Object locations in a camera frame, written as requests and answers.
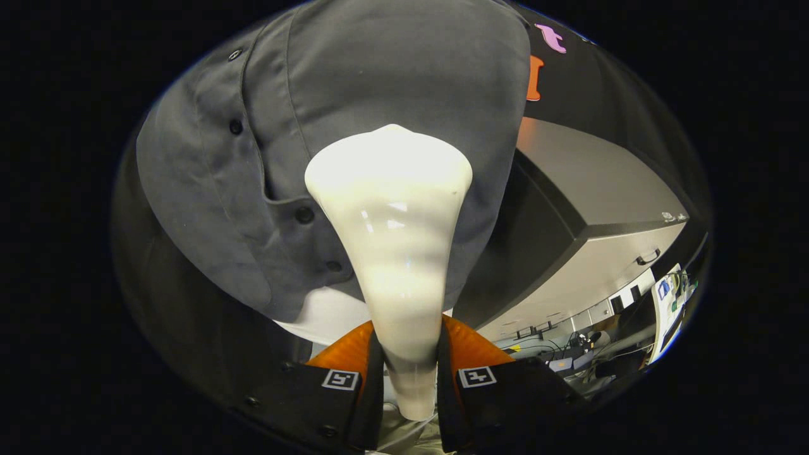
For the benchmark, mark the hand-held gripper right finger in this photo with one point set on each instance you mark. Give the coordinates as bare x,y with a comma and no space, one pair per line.
447,404

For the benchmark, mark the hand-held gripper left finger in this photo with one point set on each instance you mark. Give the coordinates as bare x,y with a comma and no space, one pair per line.
374,404

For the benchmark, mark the white garment steamer head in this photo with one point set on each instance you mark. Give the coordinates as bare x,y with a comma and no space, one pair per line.
392,221

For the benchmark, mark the grey button-up shirt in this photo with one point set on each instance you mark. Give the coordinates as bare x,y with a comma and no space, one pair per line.
379,63

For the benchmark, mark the cream white mannequin torso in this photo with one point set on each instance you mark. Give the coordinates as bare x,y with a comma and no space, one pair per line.
322,316

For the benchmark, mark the white low furniture panel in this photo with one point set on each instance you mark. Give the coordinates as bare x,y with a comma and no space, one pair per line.
600,311

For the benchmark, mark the white side table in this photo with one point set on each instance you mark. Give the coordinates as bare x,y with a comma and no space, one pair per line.
663,322

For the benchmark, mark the small blue box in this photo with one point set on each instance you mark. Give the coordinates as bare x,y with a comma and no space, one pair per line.
663,289

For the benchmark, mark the grey cabinet with sticker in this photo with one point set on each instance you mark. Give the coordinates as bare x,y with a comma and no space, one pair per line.
600,177

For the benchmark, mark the black backdrop cloth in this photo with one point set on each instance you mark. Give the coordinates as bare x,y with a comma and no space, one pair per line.
600,82

